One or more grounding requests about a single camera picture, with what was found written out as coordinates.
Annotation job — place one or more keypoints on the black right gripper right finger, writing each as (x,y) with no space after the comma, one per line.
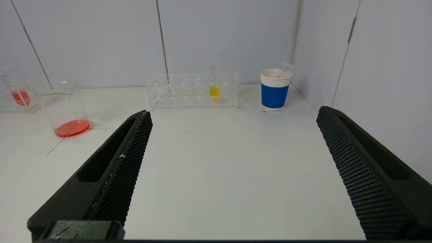
(371,182)

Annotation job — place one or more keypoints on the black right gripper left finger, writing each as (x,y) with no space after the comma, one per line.
(111,182)

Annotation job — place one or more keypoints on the clear graduated plastic test tube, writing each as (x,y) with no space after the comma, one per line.
(285,66)

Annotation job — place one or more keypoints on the clear glass beaker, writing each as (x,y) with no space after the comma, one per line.
(72,127)

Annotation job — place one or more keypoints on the clear acrylic test tube rack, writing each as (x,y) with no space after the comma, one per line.
(182,94)
(6,104)

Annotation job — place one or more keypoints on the test tube with red pigment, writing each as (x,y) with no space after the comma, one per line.
(21,98)

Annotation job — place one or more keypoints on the test tube with yellow pigment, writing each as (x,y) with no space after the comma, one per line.
(214,91)

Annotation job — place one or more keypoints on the blue white paper cup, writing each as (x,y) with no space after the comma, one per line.
(274,96)

